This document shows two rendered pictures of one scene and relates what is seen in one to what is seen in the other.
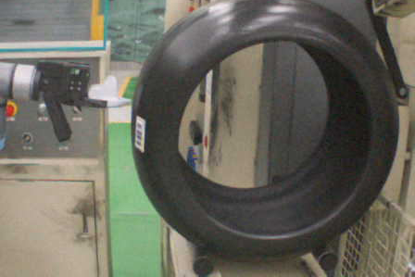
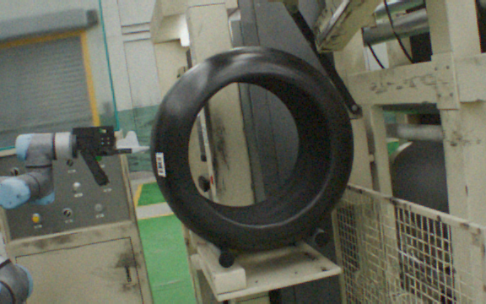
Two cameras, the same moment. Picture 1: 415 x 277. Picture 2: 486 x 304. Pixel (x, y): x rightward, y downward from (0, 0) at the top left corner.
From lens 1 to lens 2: 0.31 m
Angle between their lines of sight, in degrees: 9
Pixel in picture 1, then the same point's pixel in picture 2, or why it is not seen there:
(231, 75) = (219, 124)
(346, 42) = (295, 68)
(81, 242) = (127, 290)
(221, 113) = (218, 154)
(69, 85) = (100, 141)
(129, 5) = (127, 121)
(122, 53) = (131, 165)
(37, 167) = (80, 234)
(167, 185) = (187, 198)
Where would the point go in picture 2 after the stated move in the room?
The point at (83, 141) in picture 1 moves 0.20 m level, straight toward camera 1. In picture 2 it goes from (116, 207) to (119, 215)
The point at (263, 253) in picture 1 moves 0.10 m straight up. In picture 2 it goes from (269, 239) to (264, 203)
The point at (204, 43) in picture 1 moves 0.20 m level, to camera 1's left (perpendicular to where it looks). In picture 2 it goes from (193, 89) to (118, 101)
